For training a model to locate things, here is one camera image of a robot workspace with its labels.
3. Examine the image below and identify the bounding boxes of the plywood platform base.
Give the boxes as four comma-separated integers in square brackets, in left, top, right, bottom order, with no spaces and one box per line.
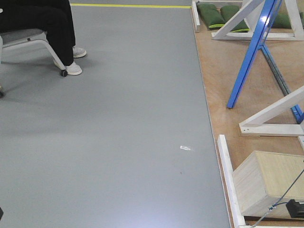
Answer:
[191,0,304,228]

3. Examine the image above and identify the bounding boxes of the white sneaker far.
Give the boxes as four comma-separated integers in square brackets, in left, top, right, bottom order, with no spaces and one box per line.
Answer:
[73,47,87,58]

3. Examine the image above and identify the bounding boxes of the white wooden brace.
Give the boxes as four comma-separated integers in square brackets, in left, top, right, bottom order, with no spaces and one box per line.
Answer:
[211,0,304,41]
[239,86,304,137]

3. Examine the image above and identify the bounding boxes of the seated person black trousers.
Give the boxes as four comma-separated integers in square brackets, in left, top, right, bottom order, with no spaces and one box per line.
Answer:
[0,0,76,66]

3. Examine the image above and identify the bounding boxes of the white wooden brace far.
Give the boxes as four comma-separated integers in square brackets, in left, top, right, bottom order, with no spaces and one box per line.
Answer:
[211,0,304,41]

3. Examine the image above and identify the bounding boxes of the white edge batten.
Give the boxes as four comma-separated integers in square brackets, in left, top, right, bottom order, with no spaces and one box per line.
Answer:
[191,0,200,33]
[217,134,246,228]

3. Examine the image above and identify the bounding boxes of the white edge batten near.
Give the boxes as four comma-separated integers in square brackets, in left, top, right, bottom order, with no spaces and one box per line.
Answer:
[217,134,246,228]

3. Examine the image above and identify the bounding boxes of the white wooden brace near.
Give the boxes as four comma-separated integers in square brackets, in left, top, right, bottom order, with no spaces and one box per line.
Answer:
[239,86,304,137]

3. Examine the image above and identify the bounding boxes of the white tape scrap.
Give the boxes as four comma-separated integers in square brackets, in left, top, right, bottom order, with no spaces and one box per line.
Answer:
[180,145,192,151]

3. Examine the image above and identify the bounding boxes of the white sneaker near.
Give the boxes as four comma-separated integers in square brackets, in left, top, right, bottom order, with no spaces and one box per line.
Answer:
[53,60,83,76]

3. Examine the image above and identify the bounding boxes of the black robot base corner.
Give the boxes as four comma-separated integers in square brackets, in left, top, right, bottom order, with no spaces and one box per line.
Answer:
[0,208,4,220]

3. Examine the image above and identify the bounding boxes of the green sandbag left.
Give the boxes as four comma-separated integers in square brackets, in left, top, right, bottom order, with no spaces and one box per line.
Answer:
[197,2,225,29]

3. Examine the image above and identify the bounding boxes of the white edge batten far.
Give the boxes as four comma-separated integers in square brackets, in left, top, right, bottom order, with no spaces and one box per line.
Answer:
[191,0,200,33]

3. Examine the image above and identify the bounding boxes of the white sneaker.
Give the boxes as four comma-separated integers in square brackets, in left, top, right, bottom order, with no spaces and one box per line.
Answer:
[73,47,87,58]
[53,60,83,76]

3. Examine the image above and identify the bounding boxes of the thin dark tether cord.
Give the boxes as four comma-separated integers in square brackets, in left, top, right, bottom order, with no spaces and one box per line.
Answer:
[252,169,304,228]

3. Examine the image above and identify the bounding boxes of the blue door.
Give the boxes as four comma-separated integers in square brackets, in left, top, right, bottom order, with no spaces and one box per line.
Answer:
[227,0,290,109]

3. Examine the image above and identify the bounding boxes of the light wooden box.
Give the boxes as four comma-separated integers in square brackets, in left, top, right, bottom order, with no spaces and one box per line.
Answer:
[233,151,304,217]

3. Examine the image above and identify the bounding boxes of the green sandbag right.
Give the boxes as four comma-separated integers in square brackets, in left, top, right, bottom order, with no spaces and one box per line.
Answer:
[272,13,292,29]

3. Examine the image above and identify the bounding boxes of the black clamp block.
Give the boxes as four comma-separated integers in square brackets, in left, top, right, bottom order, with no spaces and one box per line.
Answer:
[286,199,304,219]

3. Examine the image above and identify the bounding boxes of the white office chair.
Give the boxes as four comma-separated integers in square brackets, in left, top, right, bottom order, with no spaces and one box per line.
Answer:
[0,9,68,98]

